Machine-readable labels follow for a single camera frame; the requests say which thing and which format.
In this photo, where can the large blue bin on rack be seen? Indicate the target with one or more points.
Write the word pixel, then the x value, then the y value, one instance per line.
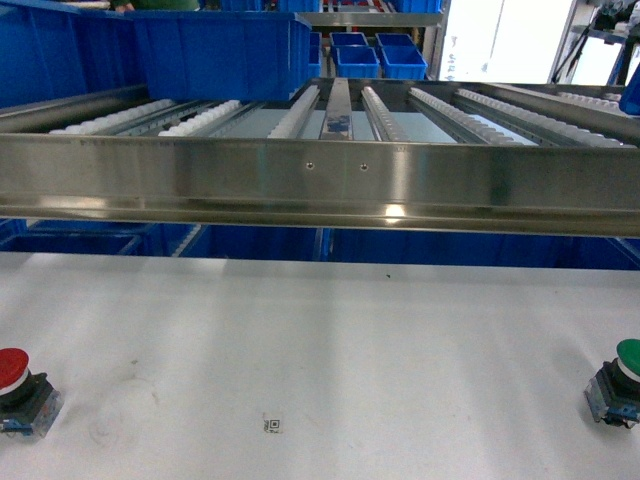
pixel 213 55

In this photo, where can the steel roller flow rack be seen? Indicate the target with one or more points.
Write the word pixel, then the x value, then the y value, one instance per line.
pixel 430 155

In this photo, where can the red mushroom push button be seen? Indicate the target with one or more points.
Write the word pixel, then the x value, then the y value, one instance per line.
pixel 29 402

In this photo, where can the small blue background bin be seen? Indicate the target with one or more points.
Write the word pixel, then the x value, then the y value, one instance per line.
pixel 403 63
pixel 357 62

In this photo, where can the small QR code sticker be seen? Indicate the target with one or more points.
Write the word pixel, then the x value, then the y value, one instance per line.
pixel 273 422

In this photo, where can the green mushroom push button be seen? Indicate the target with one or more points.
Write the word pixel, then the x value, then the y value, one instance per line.
pixel 612 394

